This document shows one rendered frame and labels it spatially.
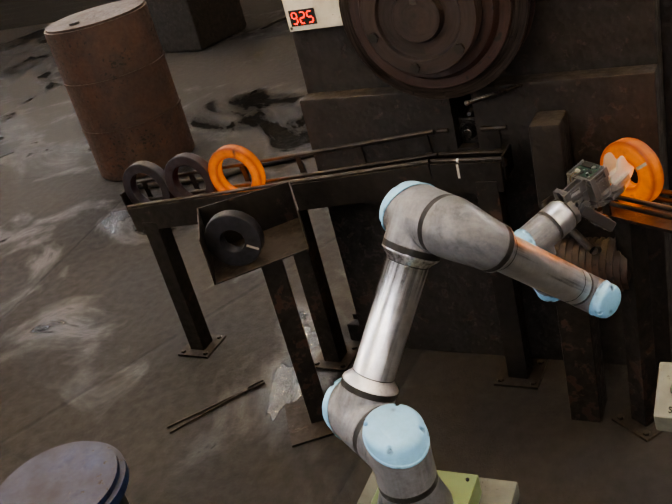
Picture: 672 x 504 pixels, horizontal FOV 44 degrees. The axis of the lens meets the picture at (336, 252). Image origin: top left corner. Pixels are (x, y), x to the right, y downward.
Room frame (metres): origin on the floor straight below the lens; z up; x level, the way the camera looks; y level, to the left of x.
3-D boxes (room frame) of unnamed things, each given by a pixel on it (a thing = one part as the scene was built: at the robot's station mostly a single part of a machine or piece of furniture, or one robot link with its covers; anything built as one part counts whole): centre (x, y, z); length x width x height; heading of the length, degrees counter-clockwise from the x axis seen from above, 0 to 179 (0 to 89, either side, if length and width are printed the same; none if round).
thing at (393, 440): (1.21, -0.02, 0.52); 0.13 x 0.12 x 0.14; 25
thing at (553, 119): (1.90, -0.59, 0.68); 0.11 x 0.08 x 0.24; 148
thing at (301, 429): (2.02, 0.20, 0.36); 0.26 x 0.20 x 0.72; 93
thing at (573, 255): (1.72, -0.59, 0.27); 0.22 x 0.13 x 0.53; 58
